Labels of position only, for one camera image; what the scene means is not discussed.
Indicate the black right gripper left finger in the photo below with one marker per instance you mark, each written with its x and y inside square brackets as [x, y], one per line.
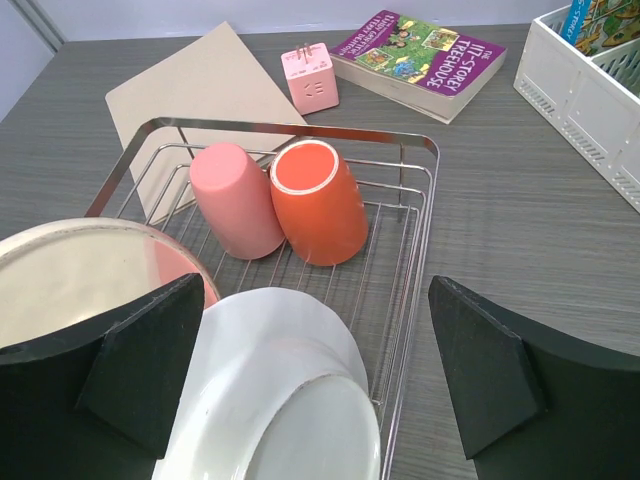
[98, 399]

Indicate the orange mug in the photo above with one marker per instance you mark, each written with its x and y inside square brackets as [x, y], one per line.
[318, 203]

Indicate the white ceramic plate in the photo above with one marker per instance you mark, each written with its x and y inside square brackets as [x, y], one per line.
[276, 389]

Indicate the blue book in organizer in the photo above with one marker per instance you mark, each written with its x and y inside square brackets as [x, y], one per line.
[598, 25]

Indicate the pink cube power adapter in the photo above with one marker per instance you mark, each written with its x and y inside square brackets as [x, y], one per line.
[311, 79]

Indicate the purple treehouse book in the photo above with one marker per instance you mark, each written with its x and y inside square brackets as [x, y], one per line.
[423, 66]

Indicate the pink rimmed plate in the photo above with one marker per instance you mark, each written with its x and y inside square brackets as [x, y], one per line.
[60, 273]

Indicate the beige cutting board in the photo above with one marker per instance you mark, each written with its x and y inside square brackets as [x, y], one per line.
[214, 78]

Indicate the metal wire dish rack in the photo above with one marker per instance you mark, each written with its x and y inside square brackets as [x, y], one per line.
[378, 291]

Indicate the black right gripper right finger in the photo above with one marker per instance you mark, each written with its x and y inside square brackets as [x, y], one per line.
[532, 402]

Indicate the pink plastic cup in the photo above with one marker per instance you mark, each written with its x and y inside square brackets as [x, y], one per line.
[233, 194]

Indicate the white plastic file organizer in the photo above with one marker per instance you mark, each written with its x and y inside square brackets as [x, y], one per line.
[593, 102]

